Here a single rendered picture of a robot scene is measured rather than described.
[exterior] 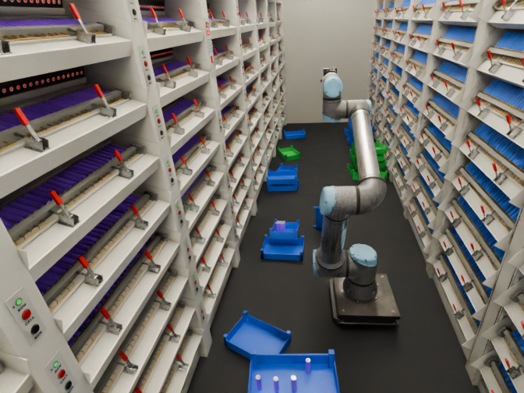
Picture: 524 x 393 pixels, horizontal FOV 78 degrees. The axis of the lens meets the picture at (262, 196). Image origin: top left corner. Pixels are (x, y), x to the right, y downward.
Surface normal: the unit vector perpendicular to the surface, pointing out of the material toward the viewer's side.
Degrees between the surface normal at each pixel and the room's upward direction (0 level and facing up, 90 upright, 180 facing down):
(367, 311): 2
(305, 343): 0
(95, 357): 18
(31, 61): 108
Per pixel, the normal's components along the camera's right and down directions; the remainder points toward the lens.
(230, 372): -0.07, -0.88
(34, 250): 0.23, -0.83
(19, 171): 0.96, 0.29
